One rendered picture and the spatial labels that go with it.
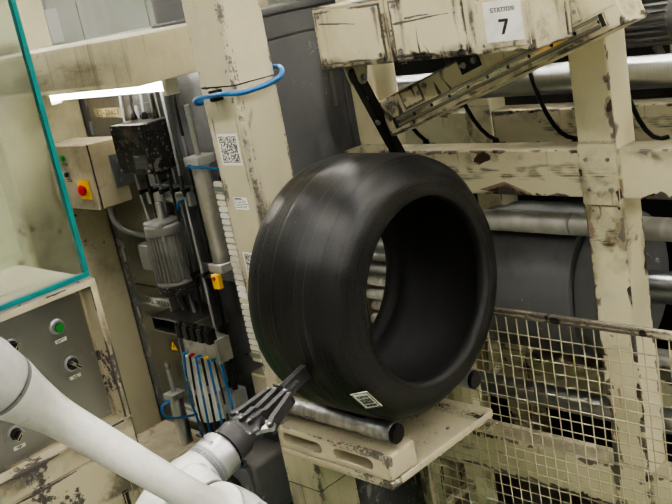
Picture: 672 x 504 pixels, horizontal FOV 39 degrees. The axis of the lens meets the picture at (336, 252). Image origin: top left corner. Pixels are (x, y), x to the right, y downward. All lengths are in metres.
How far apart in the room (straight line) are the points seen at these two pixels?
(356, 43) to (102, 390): 1.05
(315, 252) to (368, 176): 0.19
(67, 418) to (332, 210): 0.67
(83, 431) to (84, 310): 0.88
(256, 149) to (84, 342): 0.65
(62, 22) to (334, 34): 10.03
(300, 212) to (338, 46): 0.49
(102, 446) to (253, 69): 0.99
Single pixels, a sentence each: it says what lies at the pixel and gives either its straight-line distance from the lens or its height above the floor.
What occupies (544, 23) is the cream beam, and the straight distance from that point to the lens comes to 1.93.
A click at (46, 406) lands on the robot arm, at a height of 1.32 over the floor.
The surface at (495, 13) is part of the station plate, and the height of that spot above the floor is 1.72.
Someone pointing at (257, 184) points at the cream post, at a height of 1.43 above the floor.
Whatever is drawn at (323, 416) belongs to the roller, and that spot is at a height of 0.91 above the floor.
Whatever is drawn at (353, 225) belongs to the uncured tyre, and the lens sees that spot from 1.84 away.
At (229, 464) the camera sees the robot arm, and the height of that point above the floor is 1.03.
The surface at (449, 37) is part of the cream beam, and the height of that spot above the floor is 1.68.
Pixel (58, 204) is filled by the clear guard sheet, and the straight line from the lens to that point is 2.29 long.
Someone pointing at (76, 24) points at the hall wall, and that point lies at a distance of 12.26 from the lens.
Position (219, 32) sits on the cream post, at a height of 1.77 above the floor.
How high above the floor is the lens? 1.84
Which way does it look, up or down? 16 degrees down
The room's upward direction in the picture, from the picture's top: 11 degrees counter-clockwise
